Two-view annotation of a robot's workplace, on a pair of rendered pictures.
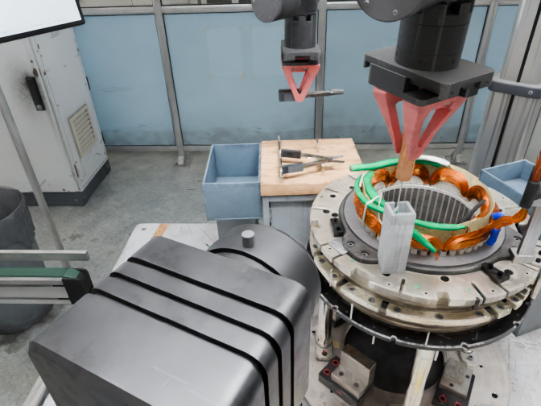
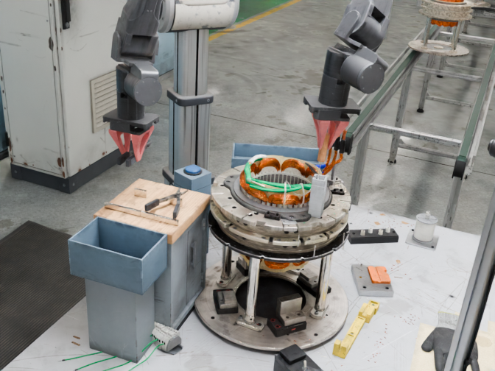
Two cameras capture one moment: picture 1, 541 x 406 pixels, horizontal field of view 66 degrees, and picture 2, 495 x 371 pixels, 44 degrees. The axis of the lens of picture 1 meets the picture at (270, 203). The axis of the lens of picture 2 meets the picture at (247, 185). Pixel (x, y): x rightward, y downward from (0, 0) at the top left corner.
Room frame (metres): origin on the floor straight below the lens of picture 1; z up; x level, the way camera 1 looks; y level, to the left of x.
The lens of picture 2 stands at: (0.18, 1.00, 1.74)
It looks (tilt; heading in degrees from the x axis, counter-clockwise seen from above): 27 degrees down; 288
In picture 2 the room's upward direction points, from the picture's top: 4 degrees clockwise
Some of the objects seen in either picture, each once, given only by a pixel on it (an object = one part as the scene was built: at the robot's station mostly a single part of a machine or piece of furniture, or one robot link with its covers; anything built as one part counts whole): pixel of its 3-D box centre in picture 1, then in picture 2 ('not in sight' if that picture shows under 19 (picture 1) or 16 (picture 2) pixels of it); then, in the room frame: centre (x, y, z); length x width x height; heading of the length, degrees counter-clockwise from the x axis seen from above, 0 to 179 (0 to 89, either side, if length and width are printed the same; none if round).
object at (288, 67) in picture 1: (299, 75); (132, 139); (0.79, -0.06, 1.22); 0.07 x 0.07 x 0.09; 0
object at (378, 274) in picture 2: not in sight; (378, 274); (0.26, -0.43, 0.80); 0.07 x 0.05 x 0.01; 112
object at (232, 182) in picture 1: (238, 219); (120, 293); (0.75, 0.07, 0.92); 0.17 x 0.11 x 0.28; 0
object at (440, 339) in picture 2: not in sight; (453, 343); (0.05, -0.23, 0.79); 0.24 x 0.13 x 0.02; 87
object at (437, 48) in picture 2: not in sight; (443, 25); (0.31, -3.22, 0.94); 0.39 x 0.39 x 0.30
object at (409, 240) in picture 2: not in sight; (425, 226); (0.16, -0.70, 0.83); 0.09 x 0.09 x 0.10; 87
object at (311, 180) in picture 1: (310, 164); (154, 208); (0.75, -0.08, 1.05); 0.20 x 0.19 x 0.02; 90
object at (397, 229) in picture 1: (396, 238); (318, 196); (0.39, -0.15, 1.14); 0.03 x 0.03 x 0.09; 3
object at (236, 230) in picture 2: (319, 234); (249, 233); (0.52, -0.07, 1.05); 0.09 x 0.04 x 0.01; 3
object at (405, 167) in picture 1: (408, 154); (323, 147); (0.40, -0.15, 1.25); 0.02 x 0.02 x 0.06
